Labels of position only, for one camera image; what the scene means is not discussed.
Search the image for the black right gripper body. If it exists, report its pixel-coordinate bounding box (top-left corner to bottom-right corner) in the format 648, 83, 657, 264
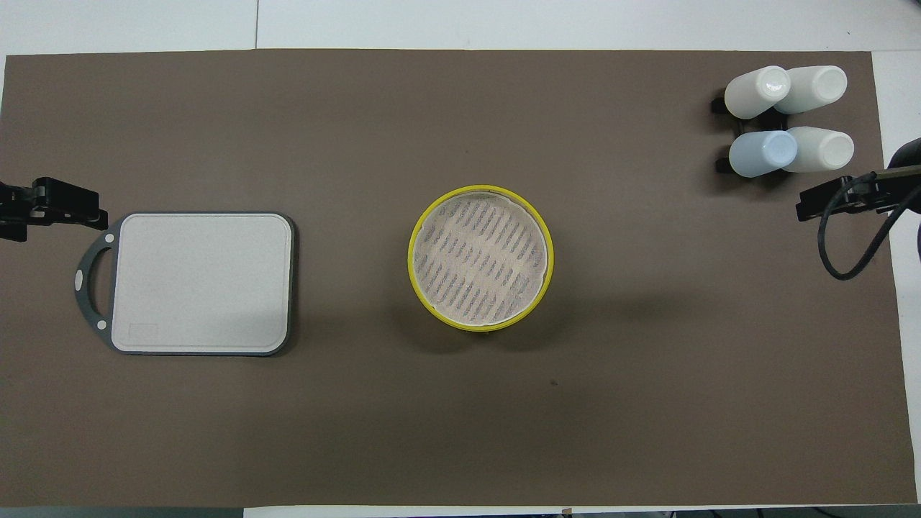
800, 167, 921, 214

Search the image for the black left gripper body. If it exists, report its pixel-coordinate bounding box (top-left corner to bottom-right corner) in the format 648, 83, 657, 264
0, 176, 100, 225

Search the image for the yellow steamer tier with cloth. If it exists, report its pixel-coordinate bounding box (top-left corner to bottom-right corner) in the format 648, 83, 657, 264
407, 184, 555, 334

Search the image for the white plastic cup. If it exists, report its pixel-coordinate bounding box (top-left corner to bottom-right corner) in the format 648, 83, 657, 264
774, 65, 848, 115
723, 65, 792, 120
783, 126, 856, 173

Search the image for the light blue plastic cup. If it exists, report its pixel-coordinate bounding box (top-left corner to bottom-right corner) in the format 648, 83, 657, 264
728, 130, 799, 178

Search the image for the black cup rack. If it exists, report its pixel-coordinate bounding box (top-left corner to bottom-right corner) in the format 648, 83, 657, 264
711, 88, 789, 176

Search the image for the brown table mat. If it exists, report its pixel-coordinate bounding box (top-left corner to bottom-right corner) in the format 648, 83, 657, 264
0, 48, 917, 508

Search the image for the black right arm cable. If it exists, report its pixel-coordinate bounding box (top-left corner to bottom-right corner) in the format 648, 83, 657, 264
818, 173, 921, 281

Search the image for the grey cutting board dark handle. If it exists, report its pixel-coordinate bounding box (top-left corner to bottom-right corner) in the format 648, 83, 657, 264
73, 211, 297, 358

